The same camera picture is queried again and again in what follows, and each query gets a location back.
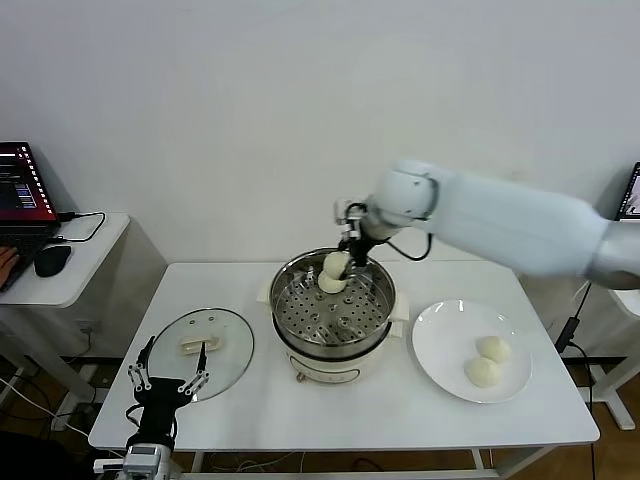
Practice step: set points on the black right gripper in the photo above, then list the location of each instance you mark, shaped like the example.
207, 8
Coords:
359, 246

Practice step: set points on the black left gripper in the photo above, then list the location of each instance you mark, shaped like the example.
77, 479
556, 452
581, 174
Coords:
159, 400

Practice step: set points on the white steamed baozi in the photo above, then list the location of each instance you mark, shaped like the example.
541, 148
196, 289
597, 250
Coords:
482, 372
495, 348
335, 264
330, 286

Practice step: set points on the round glass pot lid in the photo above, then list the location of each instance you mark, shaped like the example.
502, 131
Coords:
225, 330

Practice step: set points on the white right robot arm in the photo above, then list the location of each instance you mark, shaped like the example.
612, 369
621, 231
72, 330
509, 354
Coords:
500, 215

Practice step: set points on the stainless steel steamer basket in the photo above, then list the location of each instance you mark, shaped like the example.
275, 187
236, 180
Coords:
287, 277

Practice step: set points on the person's bare hand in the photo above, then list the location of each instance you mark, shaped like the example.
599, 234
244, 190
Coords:
7, 265

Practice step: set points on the white electric cooking pot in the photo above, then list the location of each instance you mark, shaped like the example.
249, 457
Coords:
340, 370

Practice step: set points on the white side table with mouse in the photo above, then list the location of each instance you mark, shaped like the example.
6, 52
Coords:
85, 272

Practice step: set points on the round white plate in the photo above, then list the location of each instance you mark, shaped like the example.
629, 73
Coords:
515, 330

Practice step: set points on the black laptop with dark screen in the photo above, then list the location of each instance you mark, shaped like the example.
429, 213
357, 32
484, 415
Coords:
20, 200

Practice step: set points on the white side table with label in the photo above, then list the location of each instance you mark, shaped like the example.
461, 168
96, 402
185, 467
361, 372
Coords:
627, 302

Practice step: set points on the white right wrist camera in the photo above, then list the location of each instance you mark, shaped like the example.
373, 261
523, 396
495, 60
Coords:
347, 210

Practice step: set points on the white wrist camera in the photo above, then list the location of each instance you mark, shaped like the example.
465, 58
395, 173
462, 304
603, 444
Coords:
147, 456
347, 210

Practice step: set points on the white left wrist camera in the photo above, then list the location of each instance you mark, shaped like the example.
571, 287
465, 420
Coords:
147, 456

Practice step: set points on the white table frame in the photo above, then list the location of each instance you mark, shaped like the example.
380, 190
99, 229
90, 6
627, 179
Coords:
198, 460

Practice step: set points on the grey laptop showing camera views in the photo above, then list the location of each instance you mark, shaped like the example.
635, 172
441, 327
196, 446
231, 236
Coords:
631, 195

